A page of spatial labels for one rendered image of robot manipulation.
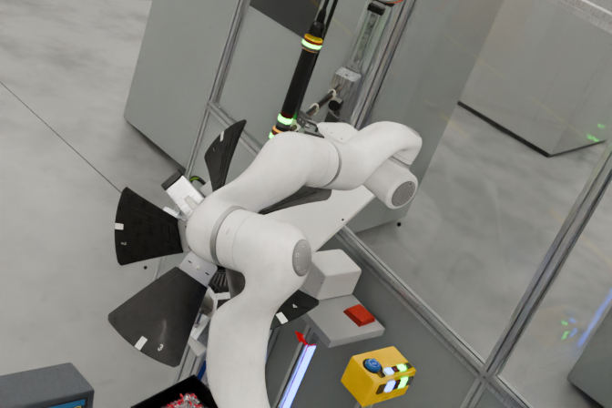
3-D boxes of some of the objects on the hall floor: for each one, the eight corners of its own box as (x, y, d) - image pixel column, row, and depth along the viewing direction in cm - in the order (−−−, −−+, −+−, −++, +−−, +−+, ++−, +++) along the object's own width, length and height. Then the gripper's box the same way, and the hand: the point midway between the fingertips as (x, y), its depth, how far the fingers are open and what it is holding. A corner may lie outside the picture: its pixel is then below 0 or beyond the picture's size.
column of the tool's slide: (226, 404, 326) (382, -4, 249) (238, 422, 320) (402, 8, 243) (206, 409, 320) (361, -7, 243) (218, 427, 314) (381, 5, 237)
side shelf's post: (253, 469, 301) (324, 300, 266) (259, 477, 299) (331, 309, 263) (244, 472, 299) (316, 302, 263) (249, 480, 296) (322, 310, 260)
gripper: (392, 140, 173) (346, 103, 184) (334, 140, 162) (289, 100, 173) (381, 168, 176) (335, 130, 187) (322, 170, 165) (278, 129, 176)
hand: (316, 118), depth 179 cm, fingers open, 8 cm apart
